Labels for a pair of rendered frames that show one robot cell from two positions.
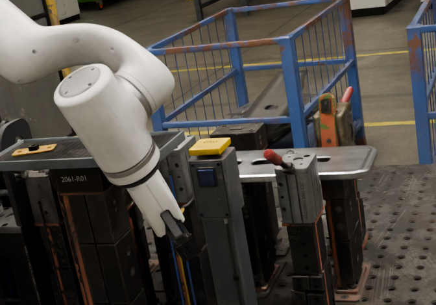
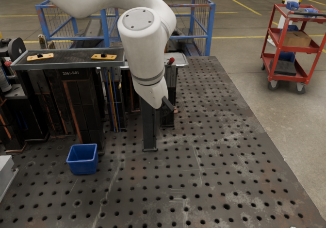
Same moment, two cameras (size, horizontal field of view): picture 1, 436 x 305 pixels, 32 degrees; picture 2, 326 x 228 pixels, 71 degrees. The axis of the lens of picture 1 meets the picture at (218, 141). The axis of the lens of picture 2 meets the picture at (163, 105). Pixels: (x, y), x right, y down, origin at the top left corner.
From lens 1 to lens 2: 65 cm
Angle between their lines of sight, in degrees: 31
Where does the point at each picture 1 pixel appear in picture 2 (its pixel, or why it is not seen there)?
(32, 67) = (92, 6)
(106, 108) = (158, 39)
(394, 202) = not seen: hidden behind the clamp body
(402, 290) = (190, 106)
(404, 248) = (181, 89)
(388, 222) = not seen: hidden behind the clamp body
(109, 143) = (152, 61)
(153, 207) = (160, 95)
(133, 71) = (161, 14)
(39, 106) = not seen: outside the picture
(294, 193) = (169, 75)
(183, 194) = (117, 76)
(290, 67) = (104, 17)
